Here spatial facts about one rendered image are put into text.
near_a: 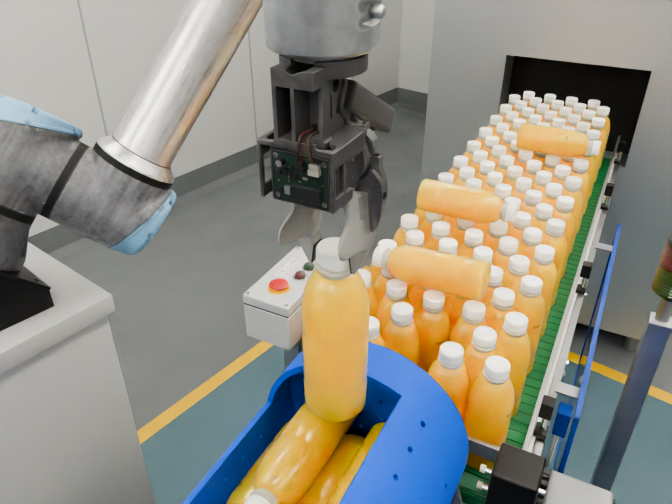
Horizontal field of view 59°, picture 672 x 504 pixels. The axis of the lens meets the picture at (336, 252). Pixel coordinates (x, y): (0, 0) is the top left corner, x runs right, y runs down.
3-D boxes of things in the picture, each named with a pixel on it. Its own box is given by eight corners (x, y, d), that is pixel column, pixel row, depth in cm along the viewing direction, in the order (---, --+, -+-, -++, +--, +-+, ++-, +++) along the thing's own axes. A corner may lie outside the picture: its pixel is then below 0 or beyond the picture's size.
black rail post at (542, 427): (532, 435, 107) (540, 404, 103) (536, 424, 110) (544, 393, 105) (545, 440, 106) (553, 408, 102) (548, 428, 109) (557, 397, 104)
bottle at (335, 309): (343, 429, 65) (344, 293, 56) (293, 402, 69) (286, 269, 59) (376, 391, 70) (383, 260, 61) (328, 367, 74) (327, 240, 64)
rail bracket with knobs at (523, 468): (470, 510, 94) (478, 468, 89) (482, 477, 100) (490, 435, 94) (533, 537, 91) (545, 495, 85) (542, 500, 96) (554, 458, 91)
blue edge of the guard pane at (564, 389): (507, 568, 132) (549, 410, 106) (566, 354, 193) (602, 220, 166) (530, 579, 130) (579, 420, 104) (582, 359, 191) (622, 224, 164)
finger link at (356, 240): (329, 297, 55) (312, 206, 51) (357, 266, 59) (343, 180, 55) (359, 301, 53) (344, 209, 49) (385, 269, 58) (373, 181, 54)
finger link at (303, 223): (262, 272, 57) (271, 191, 52) (293, 244, 62) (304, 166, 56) (290, 285, 57) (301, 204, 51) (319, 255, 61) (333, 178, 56)
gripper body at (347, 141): (258, 202, 51) (247, 60, 45) (307, 166, 57) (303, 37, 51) (337, 222, 48) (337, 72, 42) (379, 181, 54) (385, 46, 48)
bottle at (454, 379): (462, 454, 103) (475, 375, 93) (422, 452, 103) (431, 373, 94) (457, 422, 109) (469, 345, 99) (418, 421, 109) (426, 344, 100)
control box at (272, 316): (246, 335, 116) (241, 293, 110) (298, 284, 131) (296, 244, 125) (289, 351, 112) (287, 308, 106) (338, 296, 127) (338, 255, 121)
